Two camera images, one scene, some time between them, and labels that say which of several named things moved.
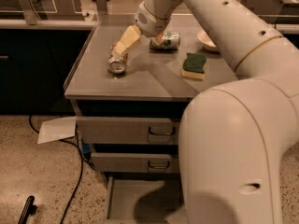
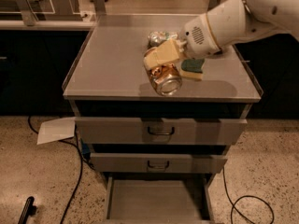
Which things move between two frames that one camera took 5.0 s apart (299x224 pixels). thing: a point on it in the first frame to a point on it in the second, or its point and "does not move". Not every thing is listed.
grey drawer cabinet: x=129 y=108 does not move
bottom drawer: x=145 y=200 does not move
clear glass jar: x=117 y=62 to x=166 y=78
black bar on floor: x=29 y=209 does not move
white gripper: x=149 y=22 to x=197 y=40
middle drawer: x=135 y=162 does not move
